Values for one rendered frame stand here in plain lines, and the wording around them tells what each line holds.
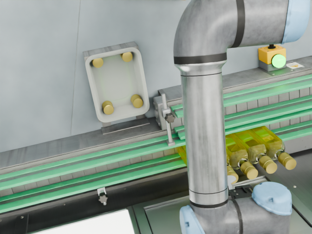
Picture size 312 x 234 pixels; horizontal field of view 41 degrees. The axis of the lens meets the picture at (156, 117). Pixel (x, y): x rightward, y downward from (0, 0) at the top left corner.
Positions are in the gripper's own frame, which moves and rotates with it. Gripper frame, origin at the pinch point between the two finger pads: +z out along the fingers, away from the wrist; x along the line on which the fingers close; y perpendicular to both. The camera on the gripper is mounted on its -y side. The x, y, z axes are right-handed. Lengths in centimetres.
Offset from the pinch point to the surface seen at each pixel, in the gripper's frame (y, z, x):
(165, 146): -8.2, 19.3, 3.6
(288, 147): 38.4, 27.2, -8.2
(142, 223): -18.8, 6.8, -13.8
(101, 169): -27.9, 27.3, -5.2
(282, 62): 36, 30, 23
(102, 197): -29.1, 14.3, -7.5
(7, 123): -56, 40, 10
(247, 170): 10.2, -0.3, 2.4
